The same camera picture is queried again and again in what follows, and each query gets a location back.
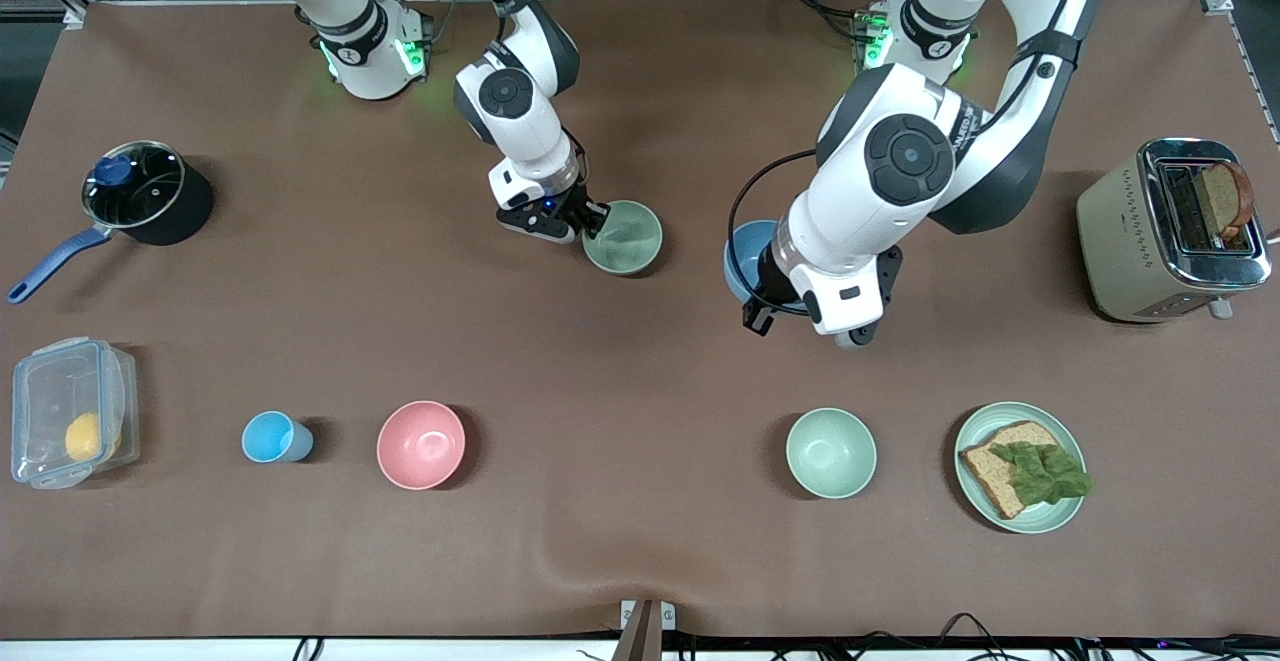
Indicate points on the pale green bowl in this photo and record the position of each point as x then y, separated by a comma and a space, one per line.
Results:
831, 453
628, 241

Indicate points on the metal table edge bracket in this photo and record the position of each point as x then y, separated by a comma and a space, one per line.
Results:
647, 626

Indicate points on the pink bowl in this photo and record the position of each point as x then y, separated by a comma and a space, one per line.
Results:
421, 445

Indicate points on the clear plastic lidded container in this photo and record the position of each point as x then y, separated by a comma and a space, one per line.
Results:
50, 391

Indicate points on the blue bowl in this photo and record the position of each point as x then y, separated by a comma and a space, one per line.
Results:
745, 256

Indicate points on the light blue cup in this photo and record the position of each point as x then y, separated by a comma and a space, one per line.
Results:
268, 437

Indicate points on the brown toast slice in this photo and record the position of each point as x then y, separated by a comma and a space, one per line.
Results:
1225, 201

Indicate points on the brown table cloth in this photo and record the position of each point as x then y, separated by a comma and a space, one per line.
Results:
640, 391

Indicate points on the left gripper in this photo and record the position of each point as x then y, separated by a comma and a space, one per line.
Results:
768, 284

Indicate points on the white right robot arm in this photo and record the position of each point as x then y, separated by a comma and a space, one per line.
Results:
510, 96

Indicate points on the green lettuce leaf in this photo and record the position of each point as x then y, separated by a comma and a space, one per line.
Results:
1045, 476

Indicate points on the pale green plate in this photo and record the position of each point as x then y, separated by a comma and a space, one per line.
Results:
1040, 519

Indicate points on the glass lid blue knob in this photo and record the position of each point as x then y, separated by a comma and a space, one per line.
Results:
150, 191

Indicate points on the wholemeal bread slice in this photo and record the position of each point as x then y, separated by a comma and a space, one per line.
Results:
990, 481

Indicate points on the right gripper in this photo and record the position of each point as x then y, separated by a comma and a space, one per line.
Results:
578, 204

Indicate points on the beige chrome toaster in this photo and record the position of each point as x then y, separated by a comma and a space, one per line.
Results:
1115, 241

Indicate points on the yellow lemon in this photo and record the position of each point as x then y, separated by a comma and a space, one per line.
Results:
85, 437

